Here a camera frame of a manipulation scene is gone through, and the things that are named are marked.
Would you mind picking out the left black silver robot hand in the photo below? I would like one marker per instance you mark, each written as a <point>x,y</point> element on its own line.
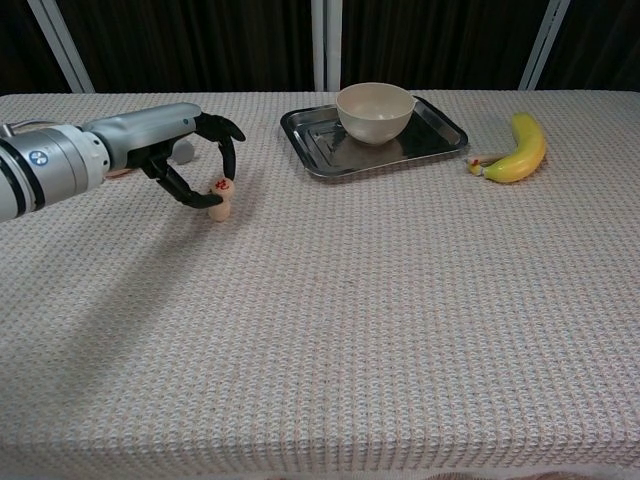
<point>145,130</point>

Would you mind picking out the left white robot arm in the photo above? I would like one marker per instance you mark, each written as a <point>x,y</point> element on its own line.
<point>50,170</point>

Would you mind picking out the wooden toy hammer grey head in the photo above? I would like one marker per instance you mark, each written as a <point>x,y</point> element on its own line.
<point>184,152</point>

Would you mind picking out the black curtain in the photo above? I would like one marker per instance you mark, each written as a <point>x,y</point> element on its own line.
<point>200,40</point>

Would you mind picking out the cream bowl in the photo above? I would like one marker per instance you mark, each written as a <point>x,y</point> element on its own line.
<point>375,122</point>

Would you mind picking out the stainless steel tray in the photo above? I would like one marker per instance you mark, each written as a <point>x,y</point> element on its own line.
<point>430,140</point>

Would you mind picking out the beige woven tablecloth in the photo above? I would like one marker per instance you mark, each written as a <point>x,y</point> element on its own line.
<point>400,325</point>

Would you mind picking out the yellow banana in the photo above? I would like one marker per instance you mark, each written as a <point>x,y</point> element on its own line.
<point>525,155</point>

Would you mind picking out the white frame post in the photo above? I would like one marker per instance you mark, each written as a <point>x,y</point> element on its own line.
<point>542,45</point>
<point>62,45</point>
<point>326,45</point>

